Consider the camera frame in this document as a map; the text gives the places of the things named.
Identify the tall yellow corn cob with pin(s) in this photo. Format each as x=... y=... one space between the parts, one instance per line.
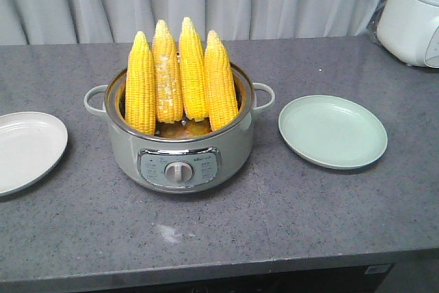
x=192 y=72

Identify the corn cob with pale patch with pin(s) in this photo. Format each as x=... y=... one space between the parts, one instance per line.
x=169 y=106

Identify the green electric cooking pot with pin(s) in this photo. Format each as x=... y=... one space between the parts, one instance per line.
x=181 y=166

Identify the green round plate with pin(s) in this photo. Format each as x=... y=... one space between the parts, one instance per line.
x=332 y=132

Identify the white round plate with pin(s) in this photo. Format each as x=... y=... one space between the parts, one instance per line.
x=32 y=143

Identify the black drawer sterilizer cabinet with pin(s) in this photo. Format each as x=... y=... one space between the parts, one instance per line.
x=346 y=279

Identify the white pleated curtain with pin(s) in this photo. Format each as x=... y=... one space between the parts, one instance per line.
x=38 y=22

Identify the white blender appliance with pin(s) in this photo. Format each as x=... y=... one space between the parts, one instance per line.
x=408 y=29

